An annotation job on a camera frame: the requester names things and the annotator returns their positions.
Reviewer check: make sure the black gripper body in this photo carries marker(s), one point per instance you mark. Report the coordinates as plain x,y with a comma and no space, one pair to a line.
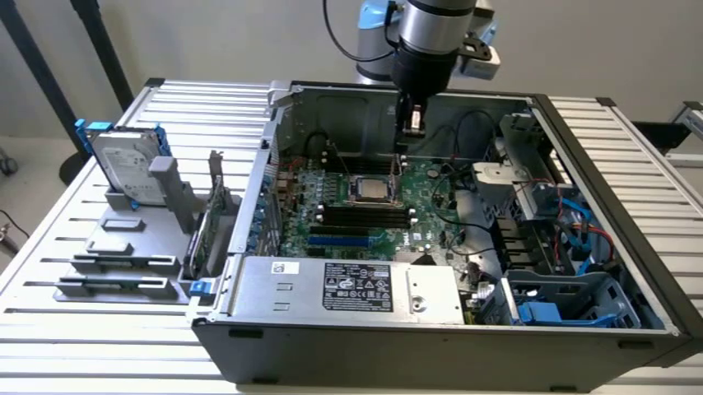
423,68

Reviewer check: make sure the CPU chip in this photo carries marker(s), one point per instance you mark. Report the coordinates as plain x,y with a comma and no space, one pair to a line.
415,116

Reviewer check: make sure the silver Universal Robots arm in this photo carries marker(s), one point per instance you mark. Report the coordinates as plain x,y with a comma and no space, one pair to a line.
434,24

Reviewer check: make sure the CPU socket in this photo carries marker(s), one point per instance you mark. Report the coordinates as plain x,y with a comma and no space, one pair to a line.
369,188

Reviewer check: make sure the metal socket cover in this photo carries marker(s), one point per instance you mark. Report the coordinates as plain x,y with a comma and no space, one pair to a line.
397,177

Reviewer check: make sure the black RAM slot bank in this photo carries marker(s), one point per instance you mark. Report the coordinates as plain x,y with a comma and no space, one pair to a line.
365,164
365,216

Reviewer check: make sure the thin metal locking lever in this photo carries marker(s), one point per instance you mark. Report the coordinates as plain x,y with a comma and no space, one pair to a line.
339,158

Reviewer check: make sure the metal disk bay cage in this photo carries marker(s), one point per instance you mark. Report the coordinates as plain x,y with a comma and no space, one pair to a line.
506,181

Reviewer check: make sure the green motherboard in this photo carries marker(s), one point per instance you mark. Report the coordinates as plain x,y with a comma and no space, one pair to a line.
429,214

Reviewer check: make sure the blue expansion slot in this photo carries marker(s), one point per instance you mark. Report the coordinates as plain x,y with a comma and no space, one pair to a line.
338,240

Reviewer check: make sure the short black expansion slot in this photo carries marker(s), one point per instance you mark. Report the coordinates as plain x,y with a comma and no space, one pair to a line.
315,252

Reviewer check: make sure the green graphics card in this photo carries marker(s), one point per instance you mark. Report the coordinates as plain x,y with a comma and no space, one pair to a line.
211,222

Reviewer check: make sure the silver power supply unit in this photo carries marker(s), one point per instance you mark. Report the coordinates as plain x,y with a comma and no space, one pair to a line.
307,288

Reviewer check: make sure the grey disk bay with blue latch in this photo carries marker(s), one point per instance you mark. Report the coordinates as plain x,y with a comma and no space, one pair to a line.
571,298

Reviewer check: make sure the hard disk with blue rails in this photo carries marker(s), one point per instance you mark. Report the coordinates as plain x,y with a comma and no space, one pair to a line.
129,160

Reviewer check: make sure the open black PC case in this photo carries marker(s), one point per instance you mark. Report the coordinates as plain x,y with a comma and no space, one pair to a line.
385,354

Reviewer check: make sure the blue case latch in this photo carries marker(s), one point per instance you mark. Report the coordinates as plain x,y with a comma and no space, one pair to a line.
201,287

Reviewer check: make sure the grey parts rack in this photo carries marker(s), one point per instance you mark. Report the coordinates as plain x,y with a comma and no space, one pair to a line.
138,243

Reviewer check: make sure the black stand poles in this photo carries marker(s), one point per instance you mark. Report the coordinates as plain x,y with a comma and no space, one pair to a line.
50,78

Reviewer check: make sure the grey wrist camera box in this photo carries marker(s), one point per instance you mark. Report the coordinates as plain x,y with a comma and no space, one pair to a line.
483,61

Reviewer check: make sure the black bracket block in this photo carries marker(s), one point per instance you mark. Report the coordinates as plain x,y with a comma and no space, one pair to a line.
659,136

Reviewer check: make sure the aluminium frame rail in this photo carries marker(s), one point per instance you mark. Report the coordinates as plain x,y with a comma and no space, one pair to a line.
686,123

